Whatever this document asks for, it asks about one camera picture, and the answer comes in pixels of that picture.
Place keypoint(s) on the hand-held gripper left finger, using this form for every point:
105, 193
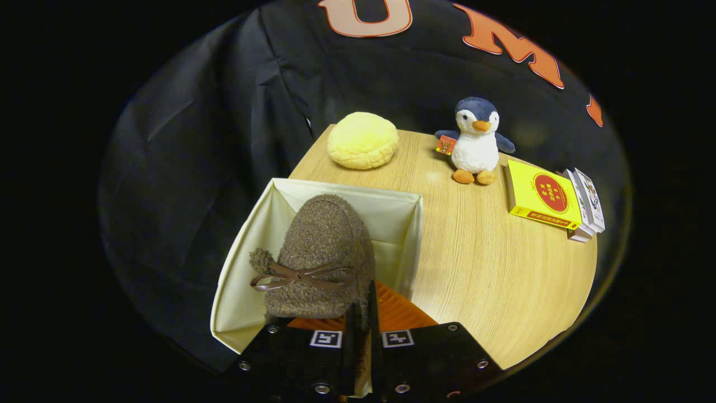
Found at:
351, 347

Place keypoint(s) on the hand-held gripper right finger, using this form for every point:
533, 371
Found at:
376, 336

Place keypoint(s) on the brown fuzzy shoe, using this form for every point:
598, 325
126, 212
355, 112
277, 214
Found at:
324, 240

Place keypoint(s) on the cream fabric storage box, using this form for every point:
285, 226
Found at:
391, 215

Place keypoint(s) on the yellow box with red circle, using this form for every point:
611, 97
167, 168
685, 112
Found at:
540, 193

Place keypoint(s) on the white printed card box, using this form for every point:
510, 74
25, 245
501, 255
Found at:
580, 207
592, 198

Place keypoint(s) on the yellow bread-shaped plush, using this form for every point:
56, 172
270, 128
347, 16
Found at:
362, 141

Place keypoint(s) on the penguin plush toy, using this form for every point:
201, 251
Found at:
475, 148

